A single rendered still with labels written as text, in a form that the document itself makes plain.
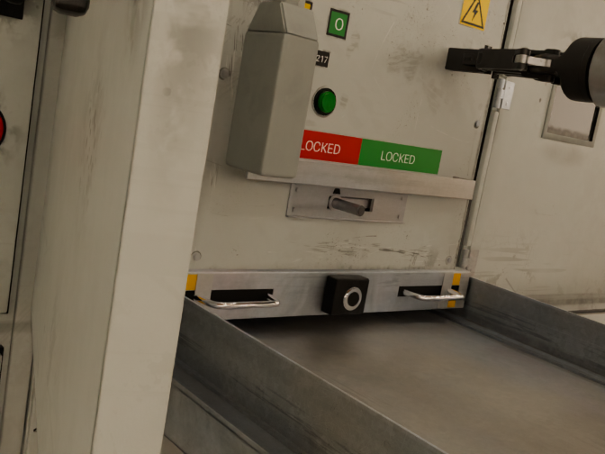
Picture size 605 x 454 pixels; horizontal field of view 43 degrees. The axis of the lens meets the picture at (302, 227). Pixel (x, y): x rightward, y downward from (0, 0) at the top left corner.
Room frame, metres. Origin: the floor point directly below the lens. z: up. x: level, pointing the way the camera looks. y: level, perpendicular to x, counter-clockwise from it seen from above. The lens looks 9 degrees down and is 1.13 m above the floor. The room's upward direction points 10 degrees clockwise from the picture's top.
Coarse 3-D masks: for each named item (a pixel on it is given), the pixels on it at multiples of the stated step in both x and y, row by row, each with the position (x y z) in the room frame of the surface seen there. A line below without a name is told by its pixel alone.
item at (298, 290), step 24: (216, 288) 0.87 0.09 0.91; (240, 288) 0.89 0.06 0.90; (264, 288) 0.91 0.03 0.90; (288, 288) 0.94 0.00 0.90; (312, 288) 0.96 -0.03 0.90; (384, 288) 1.05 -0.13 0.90; (408, 288) 1.08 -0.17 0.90; (432, 288) 1.12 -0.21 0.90; (456, 288) 1.15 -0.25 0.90; (216, 312) 0.87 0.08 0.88; (240, 312) 0.89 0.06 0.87; (264, 312) 0.92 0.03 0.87; (288, 312) 0.94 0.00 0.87; (312, 312) 0.97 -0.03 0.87
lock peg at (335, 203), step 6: (336, 192) 0.98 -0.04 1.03; (330, 198) 0.98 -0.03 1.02; (336, 198) 0.98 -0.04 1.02; (330, 204) 0.98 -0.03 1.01; (336, 204) 0.97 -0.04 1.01; (342, 204) 0.96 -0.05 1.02; (348, 204) 0.95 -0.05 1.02; (354, 204) 0.95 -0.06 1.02; (336, 210) 0.98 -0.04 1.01; (342, 210) 0.96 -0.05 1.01; (348, 210) 0.95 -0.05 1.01; (354, 210) 0.94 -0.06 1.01; (360, 210) 0.94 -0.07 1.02
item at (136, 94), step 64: (64, 0) 0.32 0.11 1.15; (128, 0) 0.37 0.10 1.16; (192, 0) 0.31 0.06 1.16; (64, 64) 0.80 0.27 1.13; (128, 64) 0.34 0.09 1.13; (192, 64) 0.31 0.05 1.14; (64, 128) 0.69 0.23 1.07; (128, 128) 0.32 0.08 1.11; (192, 128) 0.31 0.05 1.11; (64, 192) 0.60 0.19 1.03; (128, 192) 0.30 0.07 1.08; (192, 192) 0.31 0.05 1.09; (64, 256) 0.53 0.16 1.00; (128, 256) 0.30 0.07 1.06; (64, 320) 0.47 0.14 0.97; (128, 320) 0.30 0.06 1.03; (64, 384) 0.43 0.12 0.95; (128, 384) 0.30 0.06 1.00; (64, 448) 0.39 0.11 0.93; (128, 448) 0.31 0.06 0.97
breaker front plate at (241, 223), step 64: (256, 0) 0.88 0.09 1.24; (320, 0) 0.94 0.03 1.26; (384, 0) 1.00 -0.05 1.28; (448, 0) 1.08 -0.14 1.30; (384, 64) 1.02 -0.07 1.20; (320, 128) 0.96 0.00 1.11; (384, 128) 1.03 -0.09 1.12; (448, 128) 1.11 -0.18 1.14; (256, 192) 0.90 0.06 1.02; (320, 192) 0.97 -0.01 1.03; (384, 192) 1.03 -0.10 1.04; (192, 256) 0.86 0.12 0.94; (256, 256) 0.91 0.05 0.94; (320, 256) 0.98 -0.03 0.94; (384, 256) 1.06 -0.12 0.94; (448, 256) 1.15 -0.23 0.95
